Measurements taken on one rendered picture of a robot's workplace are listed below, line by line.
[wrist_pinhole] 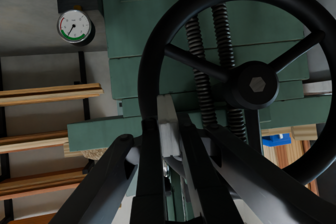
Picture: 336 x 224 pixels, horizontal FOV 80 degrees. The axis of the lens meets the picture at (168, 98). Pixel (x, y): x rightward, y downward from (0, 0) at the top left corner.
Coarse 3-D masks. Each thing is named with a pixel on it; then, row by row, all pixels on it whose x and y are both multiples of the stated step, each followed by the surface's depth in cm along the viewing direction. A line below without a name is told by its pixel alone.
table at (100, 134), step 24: (312, 96) 45; (96, 120) 43; (120, 120) 43; (192, 120) 34; (216, 120) 34; (264, 120) 35; (288, 120) 44; (312, 120) 44; (72, 144) 43; (96, 144) 43
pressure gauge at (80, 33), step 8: (80, 8) 40; (64, 16) 37; (72, 16) 37; (80, 16) 37; (56, 24) 37; (64, 24) 37; (80, 24) 37; (88, 24) 37; (64, 32) 37; (72, 32) 37; (80, 32) 37; (88, 32) 37; (72, 40) 37; (80, 40) 37; (88, 40) 39
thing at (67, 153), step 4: (264, 132) 60; (268, 132) 60; (64, 144) 58; (68, 144) 58; (64, 148) 58; (68, 148) 58; (64, 152) 58; (68, 152) 58; (72, 152) 58; (76, 152) 58; (80, 152) 58; (64, 156) 58; (68, 156) 58
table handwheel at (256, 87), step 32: (192, 0) 25; (224, 0) 27; (256, 0) 27; (288, 0) 26; (160, 32) 25; (320, 32) 26; (160, 64) 26; (192, 64) 26; (256, 64) 24; (224, 96) 28; (256, 96) 24; (256, 128) 26; (320, 160) 25
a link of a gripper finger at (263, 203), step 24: (240, 144) 12; (216, 168) 13; (240, 168) 11; (264, 168) 10; (240, 192) 11; (264, 192) 9; (288, 192) 8; (312, 192) 8; (264, 216) 9; (288, 216) 8; (312, 216) 7
